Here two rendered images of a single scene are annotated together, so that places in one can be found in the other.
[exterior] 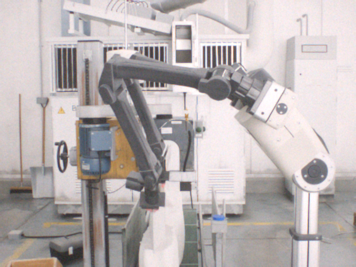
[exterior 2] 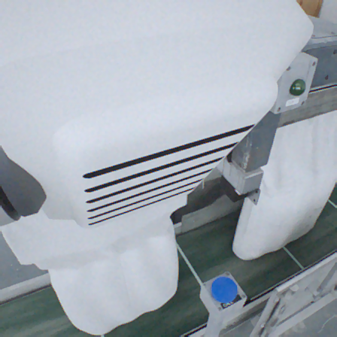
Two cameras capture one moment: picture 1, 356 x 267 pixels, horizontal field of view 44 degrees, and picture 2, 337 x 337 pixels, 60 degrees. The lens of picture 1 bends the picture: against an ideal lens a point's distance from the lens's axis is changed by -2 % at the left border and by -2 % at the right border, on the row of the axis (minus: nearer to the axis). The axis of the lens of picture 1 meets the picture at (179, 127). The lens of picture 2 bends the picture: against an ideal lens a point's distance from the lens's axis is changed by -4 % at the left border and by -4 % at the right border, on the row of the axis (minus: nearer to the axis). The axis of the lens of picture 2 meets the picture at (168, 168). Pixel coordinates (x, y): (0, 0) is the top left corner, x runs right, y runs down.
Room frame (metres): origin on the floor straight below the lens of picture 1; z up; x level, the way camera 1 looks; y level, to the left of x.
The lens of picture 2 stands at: (1.94, -0.43, 1.50)
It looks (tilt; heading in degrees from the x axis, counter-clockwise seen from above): 40 degrees down; 62
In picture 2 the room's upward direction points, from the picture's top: straight up
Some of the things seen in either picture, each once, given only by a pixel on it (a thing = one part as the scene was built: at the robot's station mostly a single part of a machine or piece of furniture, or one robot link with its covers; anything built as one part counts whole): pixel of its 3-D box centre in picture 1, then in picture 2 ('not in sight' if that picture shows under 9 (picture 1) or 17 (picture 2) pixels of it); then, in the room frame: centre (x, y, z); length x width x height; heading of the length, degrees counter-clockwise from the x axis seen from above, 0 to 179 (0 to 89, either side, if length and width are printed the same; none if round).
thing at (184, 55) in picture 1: (184, 58); not in sight; (4.78, -0.06, 1.82); 0.51 x 0.27 x 0.71; 178
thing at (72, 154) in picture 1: (75, 156); not in sight; (2.42, 0.57, 1.14); 0.11 x 0.06 x 0.11; 178
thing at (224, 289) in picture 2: (218, 218); (223, 290); (2.21, -0.19, 0.84); 0.06 x 0.06 x 0.02
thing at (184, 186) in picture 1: (188, 186); (238, 189); (2.34, -0.05, 0.98); 0.09 x 0.05 x 0.05; 88
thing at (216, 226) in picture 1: (218, 224); (222, 296); (2.21, -0.19, 0.81); 0.08 x 0.08 x 0.06; 88
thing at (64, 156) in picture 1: (62, 156); not in sight; (2.42, 0.65, 1.13); 0.18 x 0.11 x 0.18; 178
